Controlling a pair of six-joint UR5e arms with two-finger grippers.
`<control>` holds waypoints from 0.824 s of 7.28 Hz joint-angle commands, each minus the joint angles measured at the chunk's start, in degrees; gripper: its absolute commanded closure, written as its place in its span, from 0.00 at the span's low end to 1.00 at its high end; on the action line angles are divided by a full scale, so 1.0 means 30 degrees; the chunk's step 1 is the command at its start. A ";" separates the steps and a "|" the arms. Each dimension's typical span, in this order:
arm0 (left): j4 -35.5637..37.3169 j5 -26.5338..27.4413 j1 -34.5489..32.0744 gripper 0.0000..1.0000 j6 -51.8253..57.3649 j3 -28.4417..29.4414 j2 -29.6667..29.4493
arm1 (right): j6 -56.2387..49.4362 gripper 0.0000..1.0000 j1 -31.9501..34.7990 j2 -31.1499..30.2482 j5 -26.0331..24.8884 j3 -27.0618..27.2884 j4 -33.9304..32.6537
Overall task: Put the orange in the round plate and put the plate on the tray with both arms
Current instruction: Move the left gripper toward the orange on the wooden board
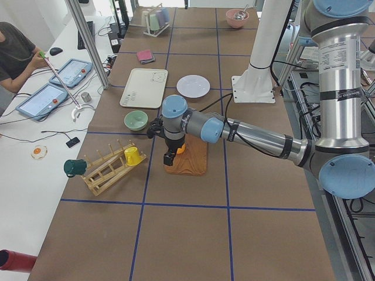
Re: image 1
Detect small metal cylinder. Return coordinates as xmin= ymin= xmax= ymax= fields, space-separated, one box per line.
xmin=81 ymin=92 xmax=91 ymax=103

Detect green cup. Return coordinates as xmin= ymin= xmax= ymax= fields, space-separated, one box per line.
xmin=149 ymin=13 xmax=160 ymax=32

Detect blue cup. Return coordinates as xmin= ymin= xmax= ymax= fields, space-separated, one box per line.
xmin=161 ymin=7 xmax=170 ymax=23

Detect white cup rack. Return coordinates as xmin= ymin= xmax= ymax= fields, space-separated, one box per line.
xmin=141 ymin=3 xmax=170 ymax=37

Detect dark green mug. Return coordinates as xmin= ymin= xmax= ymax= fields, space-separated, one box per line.
xmin=63 ymin=159 xmax=87 ymax=177

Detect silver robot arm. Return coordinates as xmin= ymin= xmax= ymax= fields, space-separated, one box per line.
xmin=161 ymin=1 xmax=374 ymax=199

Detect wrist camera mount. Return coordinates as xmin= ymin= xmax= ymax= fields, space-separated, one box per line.
xmin=146 ymin=118 xmax=165 ymax=139

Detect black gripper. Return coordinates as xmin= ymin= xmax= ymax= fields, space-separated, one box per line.
xmin=163 ymin=138 xmax=185 ymax=166

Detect small black device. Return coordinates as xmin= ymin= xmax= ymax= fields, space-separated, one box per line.
xmin=66 ymin=137 xmax=80 ymax=148

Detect yellow mug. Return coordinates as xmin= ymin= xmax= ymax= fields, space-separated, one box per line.
xmin=124 ymin=146 xmax=142 ymax=166

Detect orange fruit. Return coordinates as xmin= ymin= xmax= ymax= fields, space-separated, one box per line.
xmin=176 ymin=143 xmax=186 ymax=155

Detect teach pendant tablet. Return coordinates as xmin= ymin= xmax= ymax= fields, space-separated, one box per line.
xmin=57 ymin=59 xmax=93 ymax=89
xmin=16 ymin=83 xmax=68 ymax=120

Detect green bowl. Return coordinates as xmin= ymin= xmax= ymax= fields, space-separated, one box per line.
xmin=124 ymin=110 xmax=148 ymax=131

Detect pink and grey cloths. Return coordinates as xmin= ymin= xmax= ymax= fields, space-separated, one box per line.
xmin=137 ymin=49 xmax=155 ymax=64

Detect purple cup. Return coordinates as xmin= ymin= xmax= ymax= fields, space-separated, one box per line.
xmin=155 ymin=9 xmax=165 ymax=27

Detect black keyboard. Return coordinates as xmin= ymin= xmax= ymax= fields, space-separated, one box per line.
xmin=77 ymin=20 xmax=96 ymax=50

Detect person in dark shirt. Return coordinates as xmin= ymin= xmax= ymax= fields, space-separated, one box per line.
xmin=1 ymin=22 xmax=47 ymax=94

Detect fried egg toy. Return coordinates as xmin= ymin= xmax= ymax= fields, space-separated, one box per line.
xmin=31 ymin=145 xmax=48 ymax=160

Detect pink bowl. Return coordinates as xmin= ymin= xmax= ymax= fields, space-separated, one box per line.
xmin=226 ymin=9 xmax=250 ymax=29

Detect wooden cutting board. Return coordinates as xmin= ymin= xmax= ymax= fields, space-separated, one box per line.
xmin=164 ymin=134 xmax=208 ymax=176

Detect white round plate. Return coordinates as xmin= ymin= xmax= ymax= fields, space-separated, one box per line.
xmin=176 ymin=75 xmax=210 ymax=98

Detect cream bear tray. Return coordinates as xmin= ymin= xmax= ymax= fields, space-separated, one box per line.
xmin=120 ymin=68 xmax=168 ymax=109

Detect metal scoop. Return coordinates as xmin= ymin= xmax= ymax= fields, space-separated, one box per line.
xmin=233 ymin=4 xmax=249 ymax=20

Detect black computer mouse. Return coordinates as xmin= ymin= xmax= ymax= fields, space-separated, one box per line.
xmin=49 ymin=47 xmax=63 ymax=56

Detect pink rod with green tip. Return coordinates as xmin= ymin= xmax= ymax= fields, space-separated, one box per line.
xmin=38 ymin=51 xmax=82 ymax=109

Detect far teach pendant tablet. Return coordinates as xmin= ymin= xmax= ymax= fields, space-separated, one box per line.
xmin=57 ymin=59 xmax=93 ymax=89

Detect red cylinder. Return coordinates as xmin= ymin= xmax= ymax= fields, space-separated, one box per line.
xmin=1 ymin=249 xmax=38 ymax=273

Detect near teach pendant tablet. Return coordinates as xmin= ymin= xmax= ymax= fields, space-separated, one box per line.
xmin=16 ymin=83 xmax=68 ymax=120

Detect wooden mug rack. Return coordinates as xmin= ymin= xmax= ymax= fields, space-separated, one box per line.
xmin=81 ymin=140 xmax=147 ymax=196

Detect aluminium frame post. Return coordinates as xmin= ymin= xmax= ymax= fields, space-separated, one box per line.
xmin=66 ymin=0 xmax=109 ymax=90

